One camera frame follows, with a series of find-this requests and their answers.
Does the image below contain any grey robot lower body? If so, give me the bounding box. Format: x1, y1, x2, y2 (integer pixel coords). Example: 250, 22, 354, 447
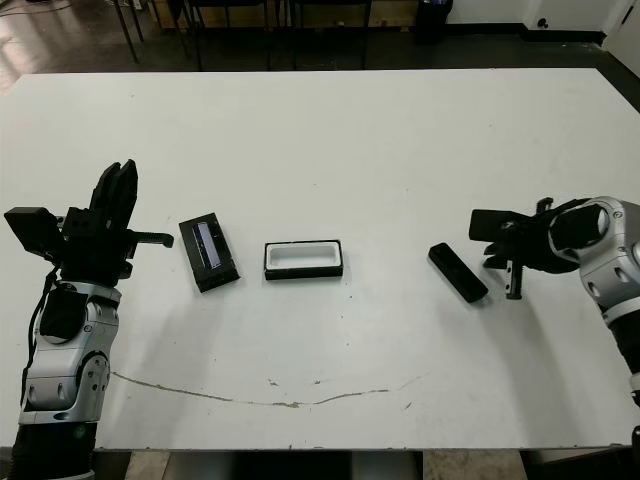
164, 451, 424, 480

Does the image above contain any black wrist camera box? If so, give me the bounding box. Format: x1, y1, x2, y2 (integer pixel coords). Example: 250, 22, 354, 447
468, 208, 521, 245
3, 207, 65, 257

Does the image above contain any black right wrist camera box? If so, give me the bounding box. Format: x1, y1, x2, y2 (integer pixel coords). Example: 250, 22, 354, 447
468, 208, 521, 245

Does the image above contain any slim black camera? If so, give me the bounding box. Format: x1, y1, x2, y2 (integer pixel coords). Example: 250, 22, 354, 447
427, 242, 490, 305

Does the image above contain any black trash bin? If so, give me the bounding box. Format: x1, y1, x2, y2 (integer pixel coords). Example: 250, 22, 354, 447
415, 0, 454, 47

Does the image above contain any black box lid with print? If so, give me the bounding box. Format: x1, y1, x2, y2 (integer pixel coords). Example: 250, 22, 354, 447
178, 211, 242, 294

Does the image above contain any black box base white insert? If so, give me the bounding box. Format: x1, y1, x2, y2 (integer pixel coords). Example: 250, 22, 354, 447
263, 238, 345, 282

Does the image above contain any black metal furniture leg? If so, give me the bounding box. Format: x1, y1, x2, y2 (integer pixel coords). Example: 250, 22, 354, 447
114, 0, 146, 65

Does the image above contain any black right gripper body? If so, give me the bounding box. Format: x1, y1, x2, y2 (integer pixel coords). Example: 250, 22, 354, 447
491, 198, 557, 301

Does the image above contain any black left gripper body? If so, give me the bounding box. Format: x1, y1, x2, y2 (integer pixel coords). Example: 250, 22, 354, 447
56, 205, 176, 289

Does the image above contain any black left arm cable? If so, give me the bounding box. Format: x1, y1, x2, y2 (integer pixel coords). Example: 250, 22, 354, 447
22, 267, 59, 386

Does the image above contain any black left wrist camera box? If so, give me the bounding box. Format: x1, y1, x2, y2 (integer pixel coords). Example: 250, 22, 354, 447
3, 207, 65, 257

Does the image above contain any white door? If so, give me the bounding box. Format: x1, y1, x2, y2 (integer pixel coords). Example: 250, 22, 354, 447
602, 0, 640, 52

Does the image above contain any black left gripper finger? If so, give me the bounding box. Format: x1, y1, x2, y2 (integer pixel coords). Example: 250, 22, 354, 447
88, 161, 125, 230
115, 158, 141, 232

